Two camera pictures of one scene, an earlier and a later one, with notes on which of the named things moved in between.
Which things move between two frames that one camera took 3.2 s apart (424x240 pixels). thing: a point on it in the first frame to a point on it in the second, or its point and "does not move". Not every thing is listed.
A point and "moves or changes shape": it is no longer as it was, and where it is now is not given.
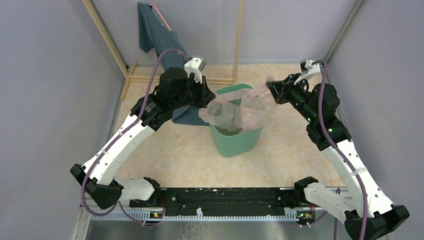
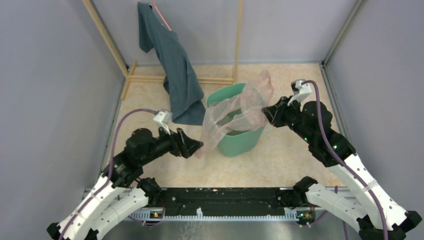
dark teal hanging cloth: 153,34 does not move
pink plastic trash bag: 245,110 moves or changes shape
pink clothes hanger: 153,4 does not move
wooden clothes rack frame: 129,70 does not move
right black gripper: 279,90 to 275,113
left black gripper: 206,95 to 189,146
